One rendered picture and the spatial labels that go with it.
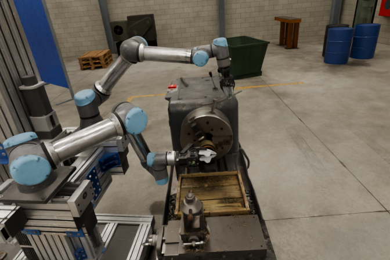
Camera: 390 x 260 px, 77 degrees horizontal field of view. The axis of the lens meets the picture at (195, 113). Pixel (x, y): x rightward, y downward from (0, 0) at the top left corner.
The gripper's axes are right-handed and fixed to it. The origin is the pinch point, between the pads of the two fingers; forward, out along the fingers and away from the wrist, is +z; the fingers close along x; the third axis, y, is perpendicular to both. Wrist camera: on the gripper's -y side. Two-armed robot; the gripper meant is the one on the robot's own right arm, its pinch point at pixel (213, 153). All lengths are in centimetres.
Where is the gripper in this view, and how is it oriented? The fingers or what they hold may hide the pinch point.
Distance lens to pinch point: 132.0
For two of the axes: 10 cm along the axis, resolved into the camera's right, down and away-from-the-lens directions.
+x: -0.8, -9.0, -4.2
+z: 10.0, -0.7, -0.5
